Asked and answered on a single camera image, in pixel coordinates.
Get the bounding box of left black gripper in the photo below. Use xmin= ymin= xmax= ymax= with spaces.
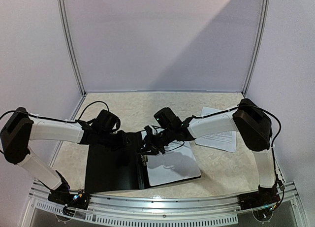
xmin=98 ymin=130 xmax=131 ymax=152

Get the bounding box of black clip folder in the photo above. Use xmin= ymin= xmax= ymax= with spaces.
xmin=85 ymin=130 xmax=202 ymax=194

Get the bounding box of white printed sheet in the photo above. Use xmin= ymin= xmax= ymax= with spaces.
xmin=146 ymin=141 xmax=201 ymax=187

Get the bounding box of white paper stack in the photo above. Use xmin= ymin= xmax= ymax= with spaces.
xmin=189 ymin=107 xmax=237 ymax=153

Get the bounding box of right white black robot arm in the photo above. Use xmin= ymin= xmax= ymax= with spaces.
xmin=136 ymin=98 xmax=277 ymax=205

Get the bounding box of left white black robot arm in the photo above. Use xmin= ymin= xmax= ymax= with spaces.
xmin=0 ymin=107 xmax=128 ymax=204

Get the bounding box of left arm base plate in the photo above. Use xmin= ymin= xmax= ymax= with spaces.
xmin=48 ymin=187 xmax=90 ymax=210

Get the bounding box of aluminium front rail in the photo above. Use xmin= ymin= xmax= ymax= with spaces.
xmin=28 ymin=181 xmax=300 ymax=214

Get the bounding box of perforated white cable tray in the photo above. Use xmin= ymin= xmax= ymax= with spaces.
xmin=30 ymin=200 xmax=239 ymax=227

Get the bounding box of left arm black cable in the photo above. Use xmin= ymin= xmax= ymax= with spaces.
xmin=0 ymin=101 xmax=111 ymax=129

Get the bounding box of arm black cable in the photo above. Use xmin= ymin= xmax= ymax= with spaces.
xmin=0 ymin=101 xmax=111 ymax=129
xmin=191 ymin=106 xmax=286 ymax=213

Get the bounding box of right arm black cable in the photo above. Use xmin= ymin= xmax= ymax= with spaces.
xmin=191 ymin=106 xmax=286 ymax=213

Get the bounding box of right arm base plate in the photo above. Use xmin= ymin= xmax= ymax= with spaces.
xmin=237 ymin=191 xmax=280 ymax=210

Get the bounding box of left aluminium frame post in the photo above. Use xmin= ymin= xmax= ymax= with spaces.
xmin=56 ymin=0 xmax=87 ymax=97

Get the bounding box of aluminium frame post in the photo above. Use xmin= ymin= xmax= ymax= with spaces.
xmin=56 ymin=0 xmax=87 ymax=97
xmin=241 ymin=0 xmax=269 ymax=97

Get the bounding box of right aluminium frame post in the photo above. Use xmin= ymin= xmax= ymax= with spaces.
xmin=241 ymin=0 xmax=269 ymax=97

